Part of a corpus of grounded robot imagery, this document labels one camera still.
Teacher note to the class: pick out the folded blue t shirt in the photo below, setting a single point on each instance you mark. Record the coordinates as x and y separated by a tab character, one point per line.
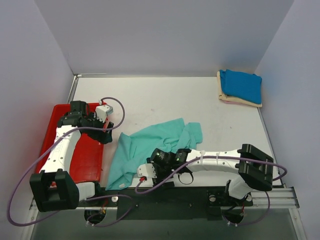
241	85

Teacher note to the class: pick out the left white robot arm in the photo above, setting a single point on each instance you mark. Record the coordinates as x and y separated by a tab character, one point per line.
53	188

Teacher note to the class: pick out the folded pink t shirt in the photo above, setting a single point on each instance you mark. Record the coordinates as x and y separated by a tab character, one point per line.
231	102

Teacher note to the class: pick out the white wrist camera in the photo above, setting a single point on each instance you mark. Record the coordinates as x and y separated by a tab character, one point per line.
102	112
147	170

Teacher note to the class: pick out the folded beige t shirt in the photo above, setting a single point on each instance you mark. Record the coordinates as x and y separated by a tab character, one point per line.
225	97

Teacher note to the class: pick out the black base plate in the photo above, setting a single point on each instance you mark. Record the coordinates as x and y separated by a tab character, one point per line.
169	211

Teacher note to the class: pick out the teal t shirt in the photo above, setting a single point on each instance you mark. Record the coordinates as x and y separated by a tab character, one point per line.
133	150

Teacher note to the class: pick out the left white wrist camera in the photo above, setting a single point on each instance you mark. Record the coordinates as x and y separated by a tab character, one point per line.
102	112

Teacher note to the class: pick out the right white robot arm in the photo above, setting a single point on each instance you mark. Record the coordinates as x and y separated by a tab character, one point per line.
252	166

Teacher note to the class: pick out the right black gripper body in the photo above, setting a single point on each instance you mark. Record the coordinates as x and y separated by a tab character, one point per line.
160	175

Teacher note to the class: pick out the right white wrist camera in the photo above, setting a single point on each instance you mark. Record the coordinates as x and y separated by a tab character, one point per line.
147	170

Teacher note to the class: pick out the aluminium frame rail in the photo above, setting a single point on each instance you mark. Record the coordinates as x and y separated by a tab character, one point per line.
278	198

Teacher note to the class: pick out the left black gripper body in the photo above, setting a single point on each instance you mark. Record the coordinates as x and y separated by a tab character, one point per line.
99	132

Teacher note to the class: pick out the red plastic bin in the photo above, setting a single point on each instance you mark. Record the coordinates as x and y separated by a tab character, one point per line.
86	163

